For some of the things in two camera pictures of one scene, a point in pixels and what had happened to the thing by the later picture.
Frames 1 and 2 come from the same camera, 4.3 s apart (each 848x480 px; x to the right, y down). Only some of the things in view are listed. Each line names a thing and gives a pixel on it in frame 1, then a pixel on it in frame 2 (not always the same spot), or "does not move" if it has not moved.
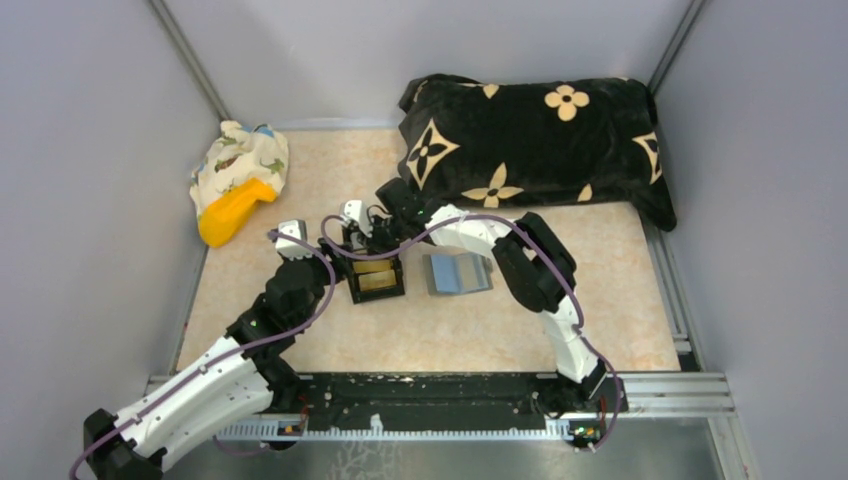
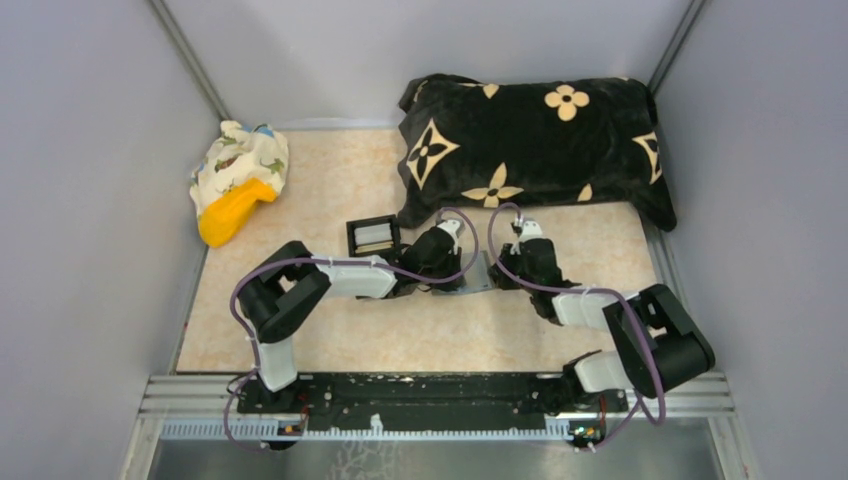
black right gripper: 374,247 -> 507,258
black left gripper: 340,264 -> 454,261
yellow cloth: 222,221 does not move
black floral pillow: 561,140 does not move
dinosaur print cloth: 237,155 does not move
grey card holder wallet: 457,273 does not move
